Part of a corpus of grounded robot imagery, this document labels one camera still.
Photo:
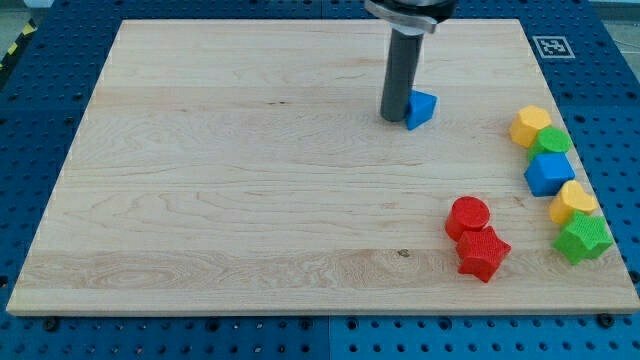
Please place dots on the white fiducial marker tag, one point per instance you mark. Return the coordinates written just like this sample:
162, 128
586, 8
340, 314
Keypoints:
553, 47

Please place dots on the wooden board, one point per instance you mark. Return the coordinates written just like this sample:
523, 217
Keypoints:
241, 168

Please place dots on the green cylinder block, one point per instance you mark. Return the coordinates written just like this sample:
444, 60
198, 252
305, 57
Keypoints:
549, 140

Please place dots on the red cylinder block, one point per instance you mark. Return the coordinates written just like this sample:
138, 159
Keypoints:
467, 213

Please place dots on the red star block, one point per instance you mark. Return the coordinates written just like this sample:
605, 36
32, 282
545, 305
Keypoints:
481, 253

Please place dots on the blue triangle block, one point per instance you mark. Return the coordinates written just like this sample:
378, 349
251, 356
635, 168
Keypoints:
421, 109

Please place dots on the yellow hexagon block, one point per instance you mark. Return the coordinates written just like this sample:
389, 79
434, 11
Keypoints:
528, 122

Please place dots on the blue cube block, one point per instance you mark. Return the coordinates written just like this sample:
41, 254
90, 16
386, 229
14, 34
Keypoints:
547, 173

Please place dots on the green star block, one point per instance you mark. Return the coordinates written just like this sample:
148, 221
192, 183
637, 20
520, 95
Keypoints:
583, 237

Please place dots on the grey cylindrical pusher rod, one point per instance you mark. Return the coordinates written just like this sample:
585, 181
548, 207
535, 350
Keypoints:
402, 60

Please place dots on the yellow heart block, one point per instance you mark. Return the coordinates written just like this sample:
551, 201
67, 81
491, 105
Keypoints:
570, 198

